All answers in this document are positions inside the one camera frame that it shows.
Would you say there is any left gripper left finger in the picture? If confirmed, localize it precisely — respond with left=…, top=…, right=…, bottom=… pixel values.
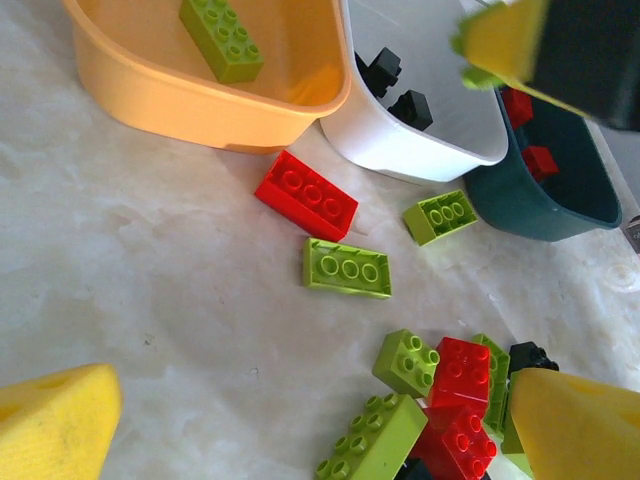
left=0, top=363, right=124, bottom=480

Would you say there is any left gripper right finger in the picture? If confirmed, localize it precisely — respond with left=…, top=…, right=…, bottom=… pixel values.
left=509, top=367, right=640, bottom=480

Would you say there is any green lego brick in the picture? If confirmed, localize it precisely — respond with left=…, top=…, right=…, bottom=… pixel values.
left=448, top=17, right=504, bottom=92
left=472, top=333, right=512, bottom=434
left=492, top=384, right=537, bottom=480
left=372, top=328, right=442, bottom=400
left=402, top=189, right=480, bottom=248
left=178, top=0, right=265, bottom=85
left=314, top=393, right=430, bottom=480
left=301, top=237, right=394, bottom=300

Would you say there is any black lego brick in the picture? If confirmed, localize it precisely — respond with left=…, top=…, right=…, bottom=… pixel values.
left=387, top=89, right=434, bottom=132
left=355, top=47, right=404, bottom=99
left=507, top=341, right=560, bottom=376

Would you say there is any red lego brick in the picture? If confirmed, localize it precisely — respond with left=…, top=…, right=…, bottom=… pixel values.
left=253, top=149, right=360, bottom=244
left=501, top=87, right=535, bottom=132
left=409, top=404, right=501, bottom=480
left=428, top=336, right=494, bottom=419
left=519, top=145, right=560, bottom=184

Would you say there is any white plastic container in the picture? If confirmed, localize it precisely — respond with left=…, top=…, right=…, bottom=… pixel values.
left=319, top=0, right=510, bottom=185

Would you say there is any teal plastic container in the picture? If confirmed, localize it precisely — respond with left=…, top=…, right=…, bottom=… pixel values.
left=462, top=84, right=624, bottom=244

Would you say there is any yellow plastic container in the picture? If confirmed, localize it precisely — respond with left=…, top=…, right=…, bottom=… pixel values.
left=60, top=0, right=354, bottom=155

